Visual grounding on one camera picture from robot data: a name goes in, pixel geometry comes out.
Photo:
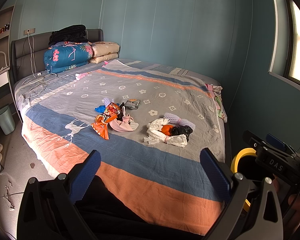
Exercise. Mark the black folded blanket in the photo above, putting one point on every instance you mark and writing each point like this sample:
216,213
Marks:
73,33

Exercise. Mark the black plastic bag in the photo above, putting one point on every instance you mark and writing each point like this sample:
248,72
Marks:
178,130

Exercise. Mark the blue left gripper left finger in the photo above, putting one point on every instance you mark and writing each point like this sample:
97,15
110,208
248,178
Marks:
83,176

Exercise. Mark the person right hand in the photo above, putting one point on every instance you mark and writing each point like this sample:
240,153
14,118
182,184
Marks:
292,221

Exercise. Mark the blue floral folded quilt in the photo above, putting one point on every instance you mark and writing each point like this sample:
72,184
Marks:
66,55

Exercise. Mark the window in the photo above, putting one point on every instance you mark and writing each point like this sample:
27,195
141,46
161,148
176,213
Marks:
285,62

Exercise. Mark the grey snack packet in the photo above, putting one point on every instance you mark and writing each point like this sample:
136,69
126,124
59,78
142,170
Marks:
132,104

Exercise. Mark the floral sheet at bed edge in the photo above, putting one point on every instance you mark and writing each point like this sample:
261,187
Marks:
216,93

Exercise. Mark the grey padded headboard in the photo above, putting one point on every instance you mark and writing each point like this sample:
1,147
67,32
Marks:
26,55

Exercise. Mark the yellow rimmed trash bin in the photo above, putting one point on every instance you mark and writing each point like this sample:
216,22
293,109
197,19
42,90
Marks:
245,163

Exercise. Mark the blue nitrile glove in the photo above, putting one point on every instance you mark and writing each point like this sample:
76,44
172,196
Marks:
100,109

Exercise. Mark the beige folded quilt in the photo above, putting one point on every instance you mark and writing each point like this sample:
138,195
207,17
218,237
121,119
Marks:
104,51

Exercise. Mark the wall power socket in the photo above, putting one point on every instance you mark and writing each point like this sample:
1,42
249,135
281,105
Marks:
29,31

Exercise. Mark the white paper bundle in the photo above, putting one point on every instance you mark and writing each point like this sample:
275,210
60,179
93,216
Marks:
155,134

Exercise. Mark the pink white cloth bundle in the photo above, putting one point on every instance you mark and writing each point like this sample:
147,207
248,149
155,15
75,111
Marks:
126,125

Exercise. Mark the orange snack bag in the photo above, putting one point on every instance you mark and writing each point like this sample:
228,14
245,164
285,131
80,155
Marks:
101,121

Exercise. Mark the light green waste bin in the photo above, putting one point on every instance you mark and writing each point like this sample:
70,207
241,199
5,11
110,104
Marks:
7,122

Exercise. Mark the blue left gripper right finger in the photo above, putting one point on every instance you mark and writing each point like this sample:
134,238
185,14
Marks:
216,172

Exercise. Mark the patterned bed quilt cover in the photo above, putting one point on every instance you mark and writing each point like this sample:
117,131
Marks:
162,184

